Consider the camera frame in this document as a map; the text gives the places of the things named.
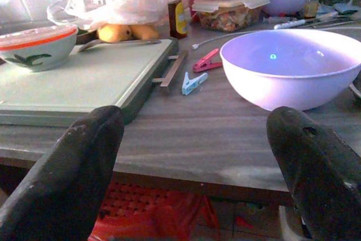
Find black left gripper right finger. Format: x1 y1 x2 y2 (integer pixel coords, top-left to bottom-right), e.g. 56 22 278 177
266 106 361 241

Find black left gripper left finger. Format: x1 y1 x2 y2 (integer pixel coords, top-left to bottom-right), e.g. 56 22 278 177
0 105 125 241

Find red plastic crate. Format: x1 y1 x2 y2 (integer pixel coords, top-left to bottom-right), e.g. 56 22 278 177
87 180 221 241

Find large lilac plastic bowl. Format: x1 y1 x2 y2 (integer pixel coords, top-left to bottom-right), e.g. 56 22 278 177
219 29 361 112

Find pale green serving tray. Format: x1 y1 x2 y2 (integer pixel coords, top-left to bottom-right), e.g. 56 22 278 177
0 38 189 128

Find ceramic bowl with red rim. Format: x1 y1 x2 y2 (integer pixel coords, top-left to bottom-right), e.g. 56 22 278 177
0 24 79 73

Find metal spoon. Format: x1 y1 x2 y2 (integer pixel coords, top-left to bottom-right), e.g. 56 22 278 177
77 38 162 52

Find white marker pen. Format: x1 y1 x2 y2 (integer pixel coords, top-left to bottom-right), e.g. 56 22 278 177
273 18 314 30

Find light blue clothes peg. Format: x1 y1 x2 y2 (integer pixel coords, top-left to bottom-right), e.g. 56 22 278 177
181 71 209 96

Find yellow orange fruit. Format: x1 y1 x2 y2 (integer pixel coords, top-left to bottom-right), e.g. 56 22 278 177
130 24 161 41
97 23 133 43

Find pink clothes peg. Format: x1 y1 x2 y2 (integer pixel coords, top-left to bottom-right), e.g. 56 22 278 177
192 48 223 73

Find clear plastic food container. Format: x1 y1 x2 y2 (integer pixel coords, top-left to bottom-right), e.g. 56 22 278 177
192 0 271 33

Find brown bottle with yellow label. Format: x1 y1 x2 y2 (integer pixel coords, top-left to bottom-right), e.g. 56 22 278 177
166 0 188 40

